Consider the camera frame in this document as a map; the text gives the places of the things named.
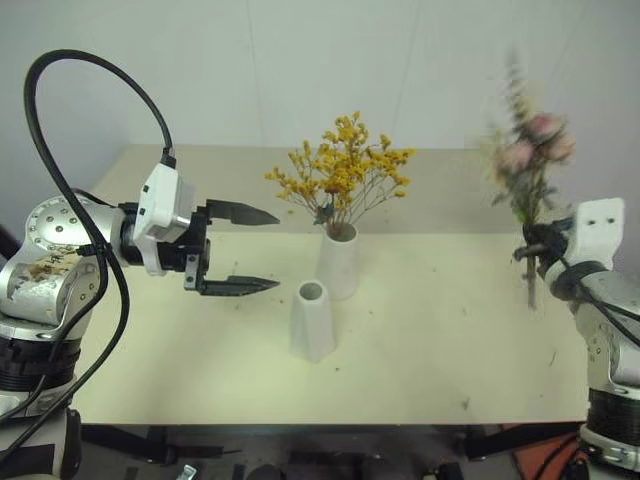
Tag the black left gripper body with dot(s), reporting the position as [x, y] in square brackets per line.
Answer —
[196, 250]

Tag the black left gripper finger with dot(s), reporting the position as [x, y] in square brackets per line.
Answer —
[240, 286]
[240, 214]

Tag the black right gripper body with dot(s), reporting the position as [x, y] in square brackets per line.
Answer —
[556, 245]

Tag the pink rose flower bouquet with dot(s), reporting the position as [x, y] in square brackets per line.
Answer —
[532, 150]

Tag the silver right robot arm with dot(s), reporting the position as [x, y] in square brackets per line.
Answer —
[605, 345]

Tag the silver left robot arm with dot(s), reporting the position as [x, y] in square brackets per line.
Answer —
[47, 280]

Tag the yellow dried flower bouquet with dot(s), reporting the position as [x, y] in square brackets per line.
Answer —
[345, 165]

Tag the white faceted tapered vase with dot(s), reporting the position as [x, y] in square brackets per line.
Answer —
[312, 325]

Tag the white round tapered vase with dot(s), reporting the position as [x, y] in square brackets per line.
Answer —
[339, 265]

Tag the orange object under table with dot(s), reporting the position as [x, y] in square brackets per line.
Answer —
[545, 457]

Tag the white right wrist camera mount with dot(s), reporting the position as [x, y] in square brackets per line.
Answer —
[597, 235]

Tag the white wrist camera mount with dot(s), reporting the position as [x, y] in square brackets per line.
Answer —
[162, 200]
[597, 235]

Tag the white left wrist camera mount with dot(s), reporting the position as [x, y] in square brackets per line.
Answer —
[162, 200]

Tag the small silver metal bracket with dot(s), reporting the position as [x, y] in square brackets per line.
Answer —
[187, 472]

